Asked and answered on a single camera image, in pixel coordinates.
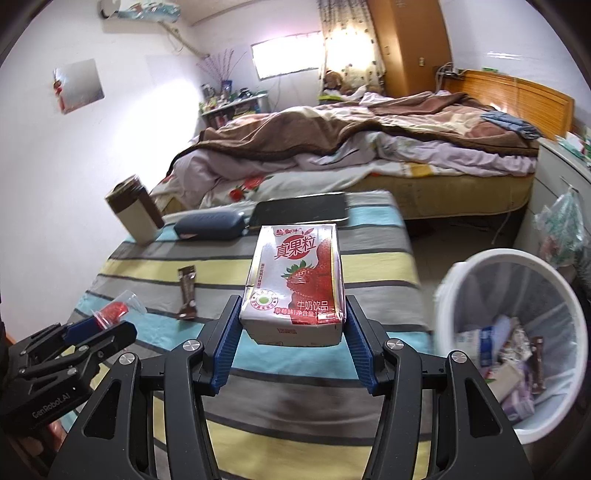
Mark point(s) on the striped table cloth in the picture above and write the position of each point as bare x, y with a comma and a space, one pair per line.
285, 413

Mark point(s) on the cluttered shelf desk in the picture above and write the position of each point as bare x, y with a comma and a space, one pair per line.
217, 111

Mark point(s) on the dark blue glasses case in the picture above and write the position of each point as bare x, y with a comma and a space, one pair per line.
211, 226

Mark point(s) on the white nightstand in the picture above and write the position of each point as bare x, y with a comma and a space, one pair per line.
557, 170

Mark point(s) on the white trash bin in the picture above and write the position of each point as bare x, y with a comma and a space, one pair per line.
549, 338

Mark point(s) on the dried branch decoration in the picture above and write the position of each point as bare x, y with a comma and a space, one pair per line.
220, 66

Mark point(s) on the teddy bear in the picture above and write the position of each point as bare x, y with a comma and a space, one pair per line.
335, 83

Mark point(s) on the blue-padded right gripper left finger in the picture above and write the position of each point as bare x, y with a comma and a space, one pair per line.
219, 340

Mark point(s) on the plastic bag on nightstand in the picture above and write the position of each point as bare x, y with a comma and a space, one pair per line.
561, 229

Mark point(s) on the white tissue roll pack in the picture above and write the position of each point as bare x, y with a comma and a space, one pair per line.
482, 345

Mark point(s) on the patterned paper cup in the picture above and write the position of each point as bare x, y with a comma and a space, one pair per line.
503, 379

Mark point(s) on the floral curtain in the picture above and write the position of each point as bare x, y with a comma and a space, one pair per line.
351, 46

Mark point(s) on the purple milk carton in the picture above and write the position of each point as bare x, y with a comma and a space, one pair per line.
519, 405

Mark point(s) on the wall air conditioner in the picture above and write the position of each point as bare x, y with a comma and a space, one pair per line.
152, 11

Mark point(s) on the brown snack wrapper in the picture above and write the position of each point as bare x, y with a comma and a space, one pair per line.
186, 277

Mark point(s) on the red strawberry milk carton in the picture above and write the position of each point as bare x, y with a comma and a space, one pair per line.
294, 293

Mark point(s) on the brown blanket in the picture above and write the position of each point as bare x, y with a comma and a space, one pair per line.
455, 119

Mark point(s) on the blue folded clothes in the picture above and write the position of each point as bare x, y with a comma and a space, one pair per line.
523, 128

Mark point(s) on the wall mirror sheet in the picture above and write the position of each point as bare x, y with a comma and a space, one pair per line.
77, 85

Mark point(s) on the wooden wardrobe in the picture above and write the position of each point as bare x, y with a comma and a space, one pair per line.
414, 43

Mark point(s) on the wooden headboard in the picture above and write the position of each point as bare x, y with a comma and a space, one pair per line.
551, 111

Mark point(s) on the brown and cream box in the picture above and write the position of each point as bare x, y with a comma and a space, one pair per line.
132, 205

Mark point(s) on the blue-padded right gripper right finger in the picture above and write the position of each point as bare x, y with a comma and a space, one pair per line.
366, 339

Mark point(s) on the black tablet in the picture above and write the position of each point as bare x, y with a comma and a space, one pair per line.
308, 209

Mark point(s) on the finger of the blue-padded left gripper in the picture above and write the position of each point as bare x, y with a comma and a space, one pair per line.
82, 330

